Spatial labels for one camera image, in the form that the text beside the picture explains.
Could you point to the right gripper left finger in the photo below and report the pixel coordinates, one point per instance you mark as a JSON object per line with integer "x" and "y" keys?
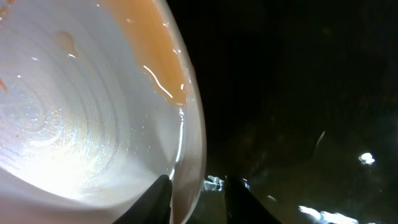
{"x": 153, "y": 207}

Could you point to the white plate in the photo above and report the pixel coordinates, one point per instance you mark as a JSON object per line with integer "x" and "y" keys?
{"x": 98, "y": 100}

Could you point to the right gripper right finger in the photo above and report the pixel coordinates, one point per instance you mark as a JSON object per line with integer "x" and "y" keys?
{"x": 242, "y": 207}

